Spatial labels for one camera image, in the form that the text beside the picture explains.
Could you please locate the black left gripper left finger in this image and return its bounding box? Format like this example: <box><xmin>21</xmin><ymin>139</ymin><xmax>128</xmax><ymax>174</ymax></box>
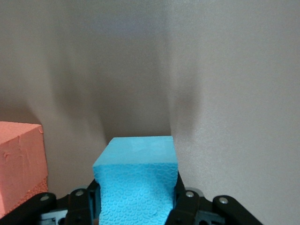
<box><xmin>0</xmin><ymin>180</ymin><xmax>101</xmax><ymax>225</ymax></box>

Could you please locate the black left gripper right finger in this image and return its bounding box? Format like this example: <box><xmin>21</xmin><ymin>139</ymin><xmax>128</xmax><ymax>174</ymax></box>
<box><xmin>164</xmin><ymin>173</ymin><xmax>263</xmax><ymax>225</ymax></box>

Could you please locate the blue foam cube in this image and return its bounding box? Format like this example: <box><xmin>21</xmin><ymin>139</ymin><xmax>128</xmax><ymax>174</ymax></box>
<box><xmin>92</xmin><ymin>135</ymin><xmax>179</xmax><ymax>225</ymax></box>

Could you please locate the orange foam cube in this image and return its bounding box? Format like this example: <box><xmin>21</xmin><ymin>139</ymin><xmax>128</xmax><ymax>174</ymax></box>
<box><xmin>0</xmin><ymin>121</ymin><xmax>49</xmax><ymax>218</ymax></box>

